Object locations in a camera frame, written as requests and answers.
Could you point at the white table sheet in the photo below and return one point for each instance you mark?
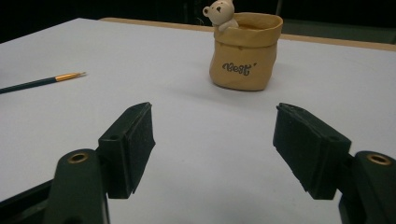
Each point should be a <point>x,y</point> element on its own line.
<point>193,124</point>

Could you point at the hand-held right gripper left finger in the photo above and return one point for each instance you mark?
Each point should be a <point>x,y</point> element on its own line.
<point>124,155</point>

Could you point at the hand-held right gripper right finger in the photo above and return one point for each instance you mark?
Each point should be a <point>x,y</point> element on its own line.
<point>311,152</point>

